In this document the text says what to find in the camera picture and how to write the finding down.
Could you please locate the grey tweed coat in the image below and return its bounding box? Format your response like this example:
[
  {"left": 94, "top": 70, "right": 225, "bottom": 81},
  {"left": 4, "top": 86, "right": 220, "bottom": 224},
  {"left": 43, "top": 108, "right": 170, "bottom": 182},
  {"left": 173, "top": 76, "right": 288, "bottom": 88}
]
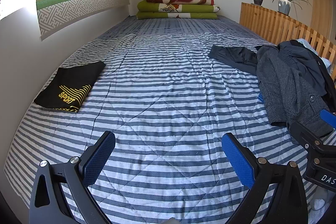
[{"left": 256, "top": 45, "right": 334, "bottom": 145}]

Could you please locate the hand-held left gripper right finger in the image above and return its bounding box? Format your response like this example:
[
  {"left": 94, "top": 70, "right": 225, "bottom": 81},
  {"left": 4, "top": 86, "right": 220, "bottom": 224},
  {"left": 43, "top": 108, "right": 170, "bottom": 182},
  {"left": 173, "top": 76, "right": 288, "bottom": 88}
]
[{"left": 221, "top": 133, "right": 309, "bottom": 224}]

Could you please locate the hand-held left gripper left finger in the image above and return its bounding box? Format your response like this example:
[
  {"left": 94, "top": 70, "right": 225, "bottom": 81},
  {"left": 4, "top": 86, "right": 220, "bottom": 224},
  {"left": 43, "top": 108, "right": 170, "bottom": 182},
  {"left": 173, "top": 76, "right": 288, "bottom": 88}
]
[{"left": 29, "top": 131, "right": 116, "bottom": 224}]

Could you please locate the dark jacket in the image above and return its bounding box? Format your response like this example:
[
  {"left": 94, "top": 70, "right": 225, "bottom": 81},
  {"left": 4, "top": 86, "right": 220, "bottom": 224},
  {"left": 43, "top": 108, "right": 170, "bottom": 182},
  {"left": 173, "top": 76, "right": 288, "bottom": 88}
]
[{"left": 278, "top": 40, "right": 336, "bottom": 99}]

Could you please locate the black folded shirt yellow print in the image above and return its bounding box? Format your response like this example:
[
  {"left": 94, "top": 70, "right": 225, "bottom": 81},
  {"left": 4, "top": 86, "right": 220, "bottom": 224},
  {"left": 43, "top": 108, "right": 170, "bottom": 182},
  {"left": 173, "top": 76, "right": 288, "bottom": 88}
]
[{"left": 34, "top": 61, "right": 106, "bottom": 113}]

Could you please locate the light blue cloth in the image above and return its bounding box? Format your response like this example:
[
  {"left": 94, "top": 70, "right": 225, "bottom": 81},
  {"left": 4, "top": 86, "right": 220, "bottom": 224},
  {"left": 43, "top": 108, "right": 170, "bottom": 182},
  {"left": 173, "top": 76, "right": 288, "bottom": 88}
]
[{"left": 298, "top": 38, "right": 334, "bottom": 69}]

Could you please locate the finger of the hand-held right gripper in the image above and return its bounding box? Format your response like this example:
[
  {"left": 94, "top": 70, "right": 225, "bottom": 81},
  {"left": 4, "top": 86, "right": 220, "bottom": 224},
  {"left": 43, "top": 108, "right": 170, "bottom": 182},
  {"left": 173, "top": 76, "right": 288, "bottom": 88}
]
[
  {"left": 289, "top": 121, "right": 328, "bottom": 151},
  {"left": 318, "top": 109, "right": 336, "bottom": 127}
]

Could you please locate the wooden slatted bed rail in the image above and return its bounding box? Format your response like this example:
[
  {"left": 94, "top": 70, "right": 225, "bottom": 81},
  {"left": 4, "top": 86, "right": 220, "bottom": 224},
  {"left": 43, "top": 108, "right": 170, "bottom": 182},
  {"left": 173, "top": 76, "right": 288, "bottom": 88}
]
[{"left": 239, "top": 2, "right": 336, "bottom": 78}]

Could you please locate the light wooden door panel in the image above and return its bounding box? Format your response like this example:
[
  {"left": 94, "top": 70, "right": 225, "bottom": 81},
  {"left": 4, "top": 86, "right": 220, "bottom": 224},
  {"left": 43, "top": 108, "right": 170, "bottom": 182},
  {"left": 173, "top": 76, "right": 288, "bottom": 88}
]
[{"left": 312, "top": 0, "right": 334, "bottom": 41}]

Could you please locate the blue checked bed sheet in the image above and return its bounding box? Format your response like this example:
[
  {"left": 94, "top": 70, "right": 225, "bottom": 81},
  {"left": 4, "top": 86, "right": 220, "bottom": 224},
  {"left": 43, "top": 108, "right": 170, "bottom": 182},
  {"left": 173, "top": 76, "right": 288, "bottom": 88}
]
[{"left": 98, "top": 15, "right": 276, "bottom": 45}]

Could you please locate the green folded quilt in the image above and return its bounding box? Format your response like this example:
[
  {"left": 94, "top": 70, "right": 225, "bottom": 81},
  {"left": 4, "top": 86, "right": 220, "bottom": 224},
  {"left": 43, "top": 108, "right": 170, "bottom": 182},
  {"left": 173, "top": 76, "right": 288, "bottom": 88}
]
[{"left": 136, "top": 0, "right": 220, "bottom": 20}]

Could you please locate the blue white striped quilt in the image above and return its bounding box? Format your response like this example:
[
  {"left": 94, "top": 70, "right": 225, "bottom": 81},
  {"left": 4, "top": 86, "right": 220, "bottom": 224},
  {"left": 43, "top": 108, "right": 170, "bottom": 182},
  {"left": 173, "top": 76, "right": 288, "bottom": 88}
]
[{"left": 4, "top": 32, "right": 328, "bottom": 224}]

